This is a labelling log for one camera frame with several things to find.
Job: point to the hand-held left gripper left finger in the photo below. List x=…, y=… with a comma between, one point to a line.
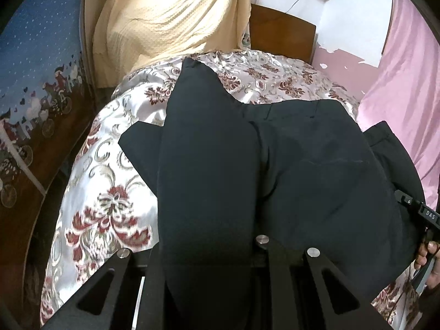
x=153, y=276

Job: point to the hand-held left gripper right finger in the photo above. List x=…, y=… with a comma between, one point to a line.
x=275, y=264

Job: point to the black pants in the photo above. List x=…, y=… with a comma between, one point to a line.
x=309, y=165

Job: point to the person's right hand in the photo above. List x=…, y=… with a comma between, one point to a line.
x=432, y=249

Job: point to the floral satin bedspread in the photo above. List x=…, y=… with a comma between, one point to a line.
x=113, y=196

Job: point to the pink curtain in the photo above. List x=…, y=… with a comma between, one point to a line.
x=409, y=86

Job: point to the brown wooden headboard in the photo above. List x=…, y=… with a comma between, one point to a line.
x=282, y=34

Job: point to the yellow hanging cloth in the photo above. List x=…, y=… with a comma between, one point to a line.
x=172, y=17

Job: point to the blue printed cloth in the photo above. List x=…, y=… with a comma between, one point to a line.
x=37, y=34

